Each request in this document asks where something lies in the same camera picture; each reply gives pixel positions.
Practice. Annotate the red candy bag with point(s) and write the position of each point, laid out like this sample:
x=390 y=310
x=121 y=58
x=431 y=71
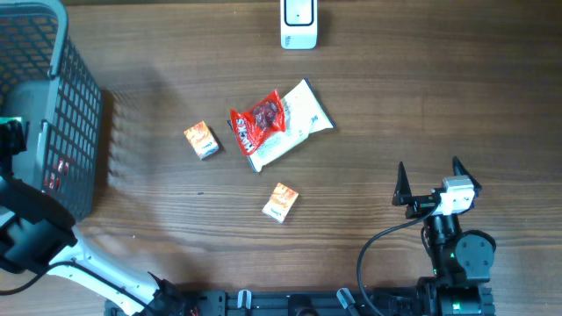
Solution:
x=254 y=126

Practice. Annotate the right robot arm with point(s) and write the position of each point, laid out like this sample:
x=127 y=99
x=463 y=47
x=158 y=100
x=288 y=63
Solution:
x=461 y=259

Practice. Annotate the red stick sachet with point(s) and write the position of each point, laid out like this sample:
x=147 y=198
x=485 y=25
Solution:
x=53 y=178

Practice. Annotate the white cream snack bag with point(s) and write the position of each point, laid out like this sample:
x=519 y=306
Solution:
x=304 y=115

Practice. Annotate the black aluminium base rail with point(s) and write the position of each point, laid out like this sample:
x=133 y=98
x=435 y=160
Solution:
x=396 y=301

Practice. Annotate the teal small box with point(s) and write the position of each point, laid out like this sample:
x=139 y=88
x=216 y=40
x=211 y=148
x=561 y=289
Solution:
x=6 y=120

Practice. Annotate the white barcode scanner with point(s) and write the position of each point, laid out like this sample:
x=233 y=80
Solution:
x=298 y=24

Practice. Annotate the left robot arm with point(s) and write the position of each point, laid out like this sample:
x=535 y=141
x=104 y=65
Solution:
x=39 y=235

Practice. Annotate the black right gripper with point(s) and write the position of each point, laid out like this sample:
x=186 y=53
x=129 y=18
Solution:
x=403 y=196

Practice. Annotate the grey plastic mesh basket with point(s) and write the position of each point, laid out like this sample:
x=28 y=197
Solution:
x=45 y=81

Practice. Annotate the orange small box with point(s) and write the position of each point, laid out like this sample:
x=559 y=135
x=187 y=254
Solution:
x=202 y=140
x=280 y=202

